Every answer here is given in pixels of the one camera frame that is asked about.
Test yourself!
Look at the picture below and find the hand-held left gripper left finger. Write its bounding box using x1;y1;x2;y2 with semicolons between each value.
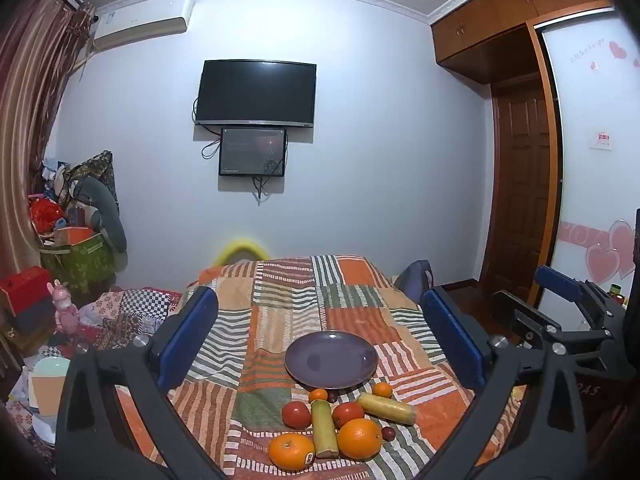
55;285;227;480

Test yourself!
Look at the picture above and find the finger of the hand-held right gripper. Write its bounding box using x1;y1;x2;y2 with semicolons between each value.
492;291;556;346
534;266;626;333

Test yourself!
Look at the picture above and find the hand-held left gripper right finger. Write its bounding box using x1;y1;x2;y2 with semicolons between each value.
420;287;593;480

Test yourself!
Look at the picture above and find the yellow-green sugarcane piece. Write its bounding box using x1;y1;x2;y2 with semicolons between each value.
311;400;340;459
356;392;417;426

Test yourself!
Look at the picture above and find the purple round plate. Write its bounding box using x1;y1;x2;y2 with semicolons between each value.
284;330;379;391

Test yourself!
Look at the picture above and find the red tomato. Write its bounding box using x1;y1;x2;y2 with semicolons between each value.
281;401;313;430
332;402;366;429

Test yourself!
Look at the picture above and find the large plain orange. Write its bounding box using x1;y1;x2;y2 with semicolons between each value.
336;417;384;461

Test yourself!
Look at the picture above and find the large orange with sticker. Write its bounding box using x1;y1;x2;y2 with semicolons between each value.
268;432;317;472

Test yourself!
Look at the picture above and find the checkered floral quilt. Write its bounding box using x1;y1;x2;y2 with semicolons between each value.
75;287;184;352

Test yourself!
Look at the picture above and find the blue-grey bag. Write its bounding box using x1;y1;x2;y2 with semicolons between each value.
395;260;434;304

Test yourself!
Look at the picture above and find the brown wooden door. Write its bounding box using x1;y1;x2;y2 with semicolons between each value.
489;80;552;306

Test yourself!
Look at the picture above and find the yellow curved foam item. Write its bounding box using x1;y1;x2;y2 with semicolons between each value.
214;240;271;267

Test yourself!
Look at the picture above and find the striped patchwork blanket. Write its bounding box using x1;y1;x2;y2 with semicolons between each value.
115;255;526;480

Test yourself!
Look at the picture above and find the pink rabbit toy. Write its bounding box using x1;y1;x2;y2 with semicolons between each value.
47;280;79;334

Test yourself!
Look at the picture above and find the green fabric storage bag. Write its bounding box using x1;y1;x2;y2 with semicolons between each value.
40;232;117;292

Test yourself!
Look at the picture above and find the pale green container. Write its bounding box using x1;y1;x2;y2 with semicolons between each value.
27;355;72;417

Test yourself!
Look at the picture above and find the grey plush pillow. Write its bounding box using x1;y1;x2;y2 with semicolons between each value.
72;177;129;254

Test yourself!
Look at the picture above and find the red box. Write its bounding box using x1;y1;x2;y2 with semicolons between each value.
0;267;54;312

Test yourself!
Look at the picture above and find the white heart-print wardrobe door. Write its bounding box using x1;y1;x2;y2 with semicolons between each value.
540;7;640;306

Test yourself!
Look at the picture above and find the red plastic bag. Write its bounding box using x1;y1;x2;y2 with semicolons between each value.
27;195;66;234

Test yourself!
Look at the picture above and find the dark patterned cloth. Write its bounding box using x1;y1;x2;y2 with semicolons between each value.
64;150;119;211

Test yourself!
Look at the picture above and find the wooden overhead cabinet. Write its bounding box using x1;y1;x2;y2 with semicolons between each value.
429;0;621;86

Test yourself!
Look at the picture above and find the brown striped curtain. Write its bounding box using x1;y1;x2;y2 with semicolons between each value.
0;0;97;286

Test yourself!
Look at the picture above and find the white air conditioner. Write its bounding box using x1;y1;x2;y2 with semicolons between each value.
94;0;196;51

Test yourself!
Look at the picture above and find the black monitor cable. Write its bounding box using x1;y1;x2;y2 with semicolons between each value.
201;139;269;207

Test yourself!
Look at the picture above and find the small black wall monitor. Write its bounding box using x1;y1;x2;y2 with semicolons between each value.
218;127;287;177

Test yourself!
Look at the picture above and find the black wall television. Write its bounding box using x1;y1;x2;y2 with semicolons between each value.
195;59;317;128

